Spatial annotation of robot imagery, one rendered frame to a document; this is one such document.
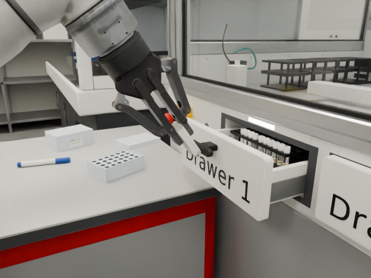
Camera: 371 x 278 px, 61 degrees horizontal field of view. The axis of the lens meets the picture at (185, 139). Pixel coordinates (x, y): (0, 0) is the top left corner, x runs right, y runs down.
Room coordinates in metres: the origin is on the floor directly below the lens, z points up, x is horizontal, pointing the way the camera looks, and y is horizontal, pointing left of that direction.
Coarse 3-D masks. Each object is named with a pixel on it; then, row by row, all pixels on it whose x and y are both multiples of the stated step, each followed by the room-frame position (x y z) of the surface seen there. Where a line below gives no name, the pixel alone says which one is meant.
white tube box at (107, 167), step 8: (112, 152) 0.82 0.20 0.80; (120, 152) 0.82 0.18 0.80; (128, 152) 0.82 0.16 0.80; (88, 160) 0.76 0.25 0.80; (96, 160) 0.77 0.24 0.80; (104, 160) 0.77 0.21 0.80; (112, 160) 0.77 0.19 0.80; (120, 160) 0.77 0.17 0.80; (128, 160) 0.77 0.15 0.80; (136, 160) 0.77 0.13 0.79; (88, 168) 0.75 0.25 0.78; (96, 168) 0.73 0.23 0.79; (104, 168) 0.70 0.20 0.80; (112, 168) 0.72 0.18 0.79; (120, 168) 0.73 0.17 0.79; (128, 168) 0.75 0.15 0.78; (136, 168) 0.77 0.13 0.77; (96, 176) 0.73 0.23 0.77; (104, 176) 0.70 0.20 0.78; (112, 176) 0.71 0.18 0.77; (120, 176) 0.73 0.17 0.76
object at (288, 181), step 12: (228, 132) 0.72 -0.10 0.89; (276, 168) 0.48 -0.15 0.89; (288, 168) 0.48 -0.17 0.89; (300, 168) 0.50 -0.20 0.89; (276, 180) 0.47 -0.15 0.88; (288, 180) 0.48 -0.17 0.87; (300, 180) 0.49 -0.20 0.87; (276, 192) 0.47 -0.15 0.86; (288, 192) 0.48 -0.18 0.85; (300, 192) 0.50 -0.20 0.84
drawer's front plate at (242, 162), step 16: (192, 128) 0.65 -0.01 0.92; (208, 128) 0.61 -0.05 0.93; (224, 144) 0.53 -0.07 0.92; (240, 144) 0.51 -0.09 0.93; (192, 160) 0.64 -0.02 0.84; (208, 160) 0.58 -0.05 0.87; (224, 160) 0.53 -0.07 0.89; (240, 160) 0.49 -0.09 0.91; (256, 160) 0.45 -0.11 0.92; (272, 160) 0.44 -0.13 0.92; (208, 176) 0.58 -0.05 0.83; (240, 176) 0.49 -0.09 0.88; (256, 176) 0.45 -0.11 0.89; (224, 192) 0.53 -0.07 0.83; (240, 192) 0.49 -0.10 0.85; (256, 192) 0.45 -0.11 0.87; (256, 208) 0.45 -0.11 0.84
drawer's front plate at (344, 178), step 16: (336, 160) 0.43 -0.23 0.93; (320, 176) 0.45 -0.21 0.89; (336, 176) 0.43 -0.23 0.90; (352, 176) 0.41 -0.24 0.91; (368, 176) 0.39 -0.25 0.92; (320, 192) 0.45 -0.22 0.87; (336, 192) 0.42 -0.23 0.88; (352, 192) 0.40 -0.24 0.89; (368, 192) 0.38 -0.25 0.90; (320, 208) 0.45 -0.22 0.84; (336, 208) 0.42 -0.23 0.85; (352, 208) 0.40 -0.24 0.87; (368, 208) 0.38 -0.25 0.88; (336, 224) 0.42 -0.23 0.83; (352, 224) 0.39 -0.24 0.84; (368, 224) 0.37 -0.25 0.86; (368, 240) 0.37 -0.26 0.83
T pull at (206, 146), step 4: (196, 144) 0.56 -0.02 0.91; (200, 144) 0.55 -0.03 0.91; (204, 144) 0.56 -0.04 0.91; (208, 144) 0.56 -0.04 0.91; (212, 144) 0.56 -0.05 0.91; (200, 148) 0.54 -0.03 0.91; (204, 148) 0.53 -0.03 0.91; (208, 148) 0.53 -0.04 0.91; (212, 148) 0.55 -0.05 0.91; (216, 148) 0.55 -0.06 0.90; (204, 152) 0.53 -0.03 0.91; (208, 152) 0.52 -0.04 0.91; (212, 152) 0.52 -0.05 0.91; (208, 156) 0.52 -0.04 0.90
